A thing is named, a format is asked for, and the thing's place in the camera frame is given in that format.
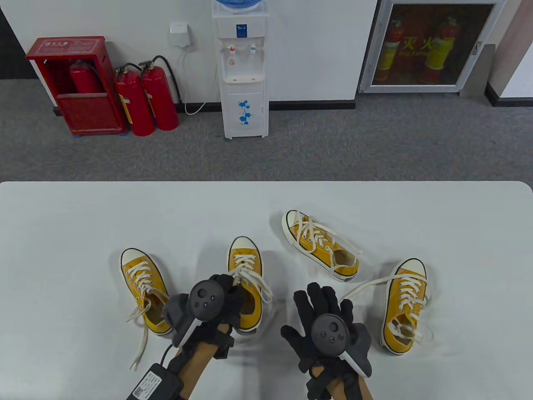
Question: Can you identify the person's left hand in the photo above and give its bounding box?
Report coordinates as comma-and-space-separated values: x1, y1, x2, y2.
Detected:
208, 273, 247, 336

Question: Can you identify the person's right hand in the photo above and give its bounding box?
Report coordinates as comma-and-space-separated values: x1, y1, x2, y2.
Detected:
281, 282, 361, 378

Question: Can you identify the person's left forearm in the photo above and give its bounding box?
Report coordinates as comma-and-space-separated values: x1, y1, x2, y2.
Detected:
169, 323, 234, 400

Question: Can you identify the person's right forearm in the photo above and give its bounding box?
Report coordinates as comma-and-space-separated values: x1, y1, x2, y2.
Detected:
306, 362, 374, 400

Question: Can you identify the grey tracking controller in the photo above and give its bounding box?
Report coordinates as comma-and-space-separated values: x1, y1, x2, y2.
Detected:
310, 314, 372, 378
162, 280, 226, 348

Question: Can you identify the black labelled box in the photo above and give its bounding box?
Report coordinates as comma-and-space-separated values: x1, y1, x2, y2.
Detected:
126, 363, 182, 400

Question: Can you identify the white water dispenser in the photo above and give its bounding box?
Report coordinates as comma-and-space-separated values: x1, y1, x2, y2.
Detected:
212, 4, 269, 140

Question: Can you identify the red fire extinguisher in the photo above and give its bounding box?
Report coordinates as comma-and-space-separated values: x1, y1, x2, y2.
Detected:
115, 63, 155, 137
69, 60, 102, 94
139, 55, 182, 131

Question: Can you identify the red fire extinguisher cabinet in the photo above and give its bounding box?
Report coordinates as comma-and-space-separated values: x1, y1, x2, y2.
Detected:
25, 36, 127, 137

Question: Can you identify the glass door fire cabinet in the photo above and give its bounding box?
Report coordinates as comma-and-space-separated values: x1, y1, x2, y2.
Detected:
358, 0, 506, 94

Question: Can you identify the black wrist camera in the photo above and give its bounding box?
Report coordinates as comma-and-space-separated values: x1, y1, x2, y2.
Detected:
210, 329, 236, 360

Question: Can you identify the black cable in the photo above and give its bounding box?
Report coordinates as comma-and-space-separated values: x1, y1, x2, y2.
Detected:
159, 344, 177, 369

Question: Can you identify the white power cable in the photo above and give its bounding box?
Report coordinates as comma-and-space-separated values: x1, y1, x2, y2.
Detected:
177, 48, 219, 116

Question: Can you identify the white wall box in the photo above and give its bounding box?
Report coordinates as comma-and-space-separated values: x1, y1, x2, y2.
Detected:
168, 22, 195, 51

